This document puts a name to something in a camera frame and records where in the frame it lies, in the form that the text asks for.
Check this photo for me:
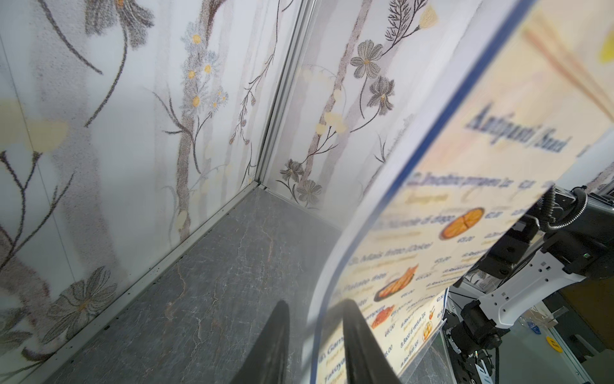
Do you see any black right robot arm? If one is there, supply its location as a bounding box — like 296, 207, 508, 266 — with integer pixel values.
444, 186, 613, 383

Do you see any laminated dim sum menu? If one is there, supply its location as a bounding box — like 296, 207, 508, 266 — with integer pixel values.
301, 1, 613, 383

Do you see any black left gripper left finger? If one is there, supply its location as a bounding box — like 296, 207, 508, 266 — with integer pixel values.
230, 300, 290, 384

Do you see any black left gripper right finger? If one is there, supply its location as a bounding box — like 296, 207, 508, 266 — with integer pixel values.
342, 300, 401, 384

